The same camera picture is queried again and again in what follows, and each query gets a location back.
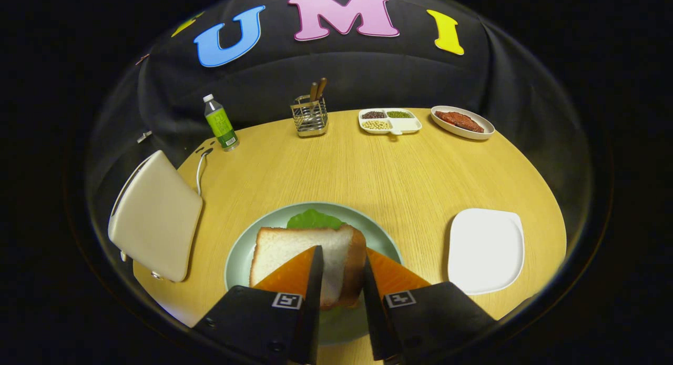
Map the round pale green plate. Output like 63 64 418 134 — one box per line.
225 202 404 346

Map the toasted white bread slice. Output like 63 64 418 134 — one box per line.
249 225 367 310

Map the square white plate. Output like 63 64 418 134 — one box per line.
447 208 525 296

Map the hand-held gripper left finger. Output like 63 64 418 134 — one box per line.
190 245 325 365

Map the white toaster cable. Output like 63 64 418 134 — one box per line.
196 148 214 197

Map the black backdrop cloth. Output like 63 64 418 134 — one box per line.
84 0 595 239

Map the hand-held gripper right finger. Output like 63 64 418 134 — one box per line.
362 248 498 363

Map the round white meat plate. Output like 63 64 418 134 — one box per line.
431 106 495 140

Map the red meat slice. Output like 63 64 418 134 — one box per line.
435 110 485 134

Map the metal wire utensil holder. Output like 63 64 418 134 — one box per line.
290 95 329 138

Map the white toaster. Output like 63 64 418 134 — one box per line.
108 150 203 283

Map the green lettuce leaf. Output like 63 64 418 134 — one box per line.
287 208 346 230

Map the white divided dish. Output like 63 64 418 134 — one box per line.
359 108 423 136

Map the green label plastic bottle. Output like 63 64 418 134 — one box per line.
203 94 240 152

